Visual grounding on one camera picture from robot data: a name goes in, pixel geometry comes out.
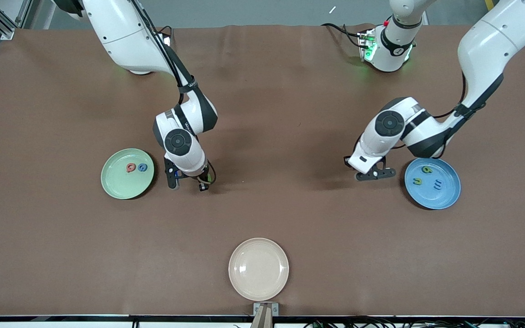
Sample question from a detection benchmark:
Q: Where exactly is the light green plate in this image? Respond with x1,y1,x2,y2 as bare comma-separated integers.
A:
101,149,155,200

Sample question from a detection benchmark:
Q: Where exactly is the blue plate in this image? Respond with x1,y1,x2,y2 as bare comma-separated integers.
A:
404,157,462,210

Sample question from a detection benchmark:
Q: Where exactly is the brown table cover mat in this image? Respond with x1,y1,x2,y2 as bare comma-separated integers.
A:
0,24,525,317

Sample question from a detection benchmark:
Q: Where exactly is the beige plate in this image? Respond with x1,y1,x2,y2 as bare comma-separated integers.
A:
228,238,289,301

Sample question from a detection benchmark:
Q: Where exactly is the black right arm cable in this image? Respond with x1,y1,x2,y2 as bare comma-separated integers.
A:
128,0,217,185

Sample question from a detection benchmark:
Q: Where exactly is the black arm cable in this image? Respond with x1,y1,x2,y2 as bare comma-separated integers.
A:
128,0,217,185
392,68,504,151

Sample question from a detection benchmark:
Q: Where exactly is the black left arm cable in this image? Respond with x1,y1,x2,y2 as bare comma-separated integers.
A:
392,68,504,151

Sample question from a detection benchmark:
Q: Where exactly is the grey camera pole bracket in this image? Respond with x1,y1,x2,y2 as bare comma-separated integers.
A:
251,302,279,328

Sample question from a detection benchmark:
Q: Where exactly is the black base cable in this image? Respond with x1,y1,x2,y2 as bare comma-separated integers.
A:
321,22,368,48

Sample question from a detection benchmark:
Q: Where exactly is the aluminium table edge rail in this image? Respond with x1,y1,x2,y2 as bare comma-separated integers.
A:
0,313,525,325

